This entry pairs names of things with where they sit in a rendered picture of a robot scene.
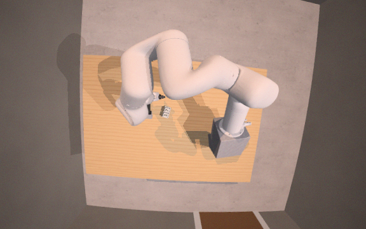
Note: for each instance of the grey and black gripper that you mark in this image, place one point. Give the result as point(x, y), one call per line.
point(158, 95)

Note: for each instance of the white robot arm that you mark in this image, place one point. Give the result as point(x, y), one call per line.
point(245, 87)

